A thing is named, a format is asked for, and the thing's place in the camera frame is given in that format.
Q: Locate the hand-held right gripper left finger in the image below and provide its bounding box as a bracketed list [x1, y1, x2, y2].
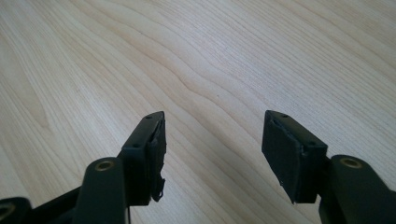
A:
[72, 110, 167, 224]

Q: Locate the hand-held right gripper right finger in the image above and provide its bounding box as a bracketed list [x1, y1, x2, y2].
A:
[261, 109, 396, 224]

